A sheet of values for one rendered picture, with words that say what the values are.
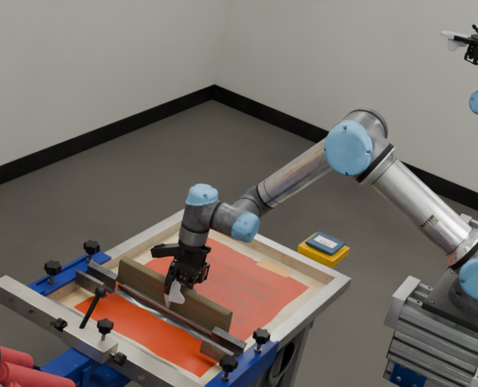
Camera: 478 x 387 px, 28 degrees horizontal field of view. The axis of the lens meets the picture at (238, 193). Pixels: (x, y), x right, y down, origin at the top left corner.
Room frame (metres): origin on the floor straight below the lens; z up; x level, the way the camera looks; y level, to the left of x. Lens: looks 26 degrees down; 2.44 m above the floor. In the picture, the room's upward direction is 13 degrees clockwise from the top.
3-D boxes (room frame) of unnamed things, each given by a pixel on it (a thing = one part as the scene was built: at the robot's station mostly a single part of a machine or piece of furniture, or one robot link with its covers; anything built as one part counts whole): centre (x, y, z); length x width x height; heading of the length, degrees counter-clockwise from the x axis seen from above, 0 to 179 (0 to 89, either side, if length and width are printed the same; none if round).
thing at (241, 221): (2.16, -0.01, 1.29); 0.11 x 0.11 x 0.08; 73
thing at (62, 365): (1.80, 0.29, 1.02); 0.17 x 0.06 x 0.05; 154
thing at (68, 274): (2.21, 0.40, 0.97); 0.30 x 0.05 x 0.07; 154
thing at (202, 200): (2.17, 0.09, 1.30); 0.09 x 0.08 x 0.11; 73
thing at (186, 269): (2.17, 0.09, 1.14); 0.09 x 0.08 x 0.12; 64
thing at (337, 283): (2.30, 0.05, 0.97); 0.79 x 0.58 x 0.04; 154
